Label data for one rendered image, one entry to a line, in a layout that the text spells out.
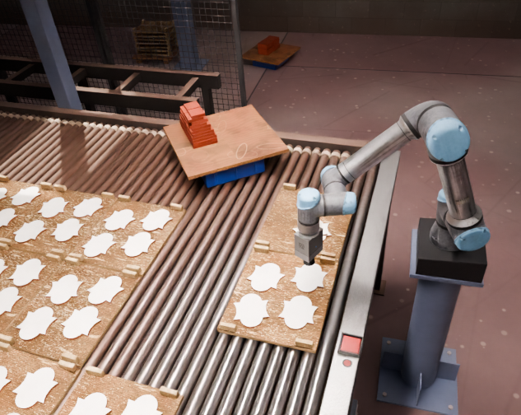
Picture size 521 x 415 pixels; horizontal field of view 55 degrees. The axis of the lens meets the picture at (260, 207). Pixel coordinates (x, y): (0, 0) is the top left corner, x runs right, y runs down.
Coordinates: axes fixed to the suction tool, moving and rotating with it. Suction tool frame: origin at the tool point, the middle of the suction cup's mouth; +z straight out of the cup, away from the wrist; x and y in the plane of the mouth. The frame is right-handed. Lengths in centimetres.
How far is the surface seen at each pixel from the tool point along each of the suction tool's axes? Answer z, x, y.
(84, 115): 8, -183, -21
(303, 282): 8.1, 0.1, 3.7
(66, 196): 9, -123, 29
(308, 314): 8.1, 10.3, 14.1
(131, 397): 9, -14, 73
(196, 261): 10.9, -42.4, 19.1
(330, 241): 9.0, -5.2, -21.1
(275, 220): 9.0, -31.6, -17.7
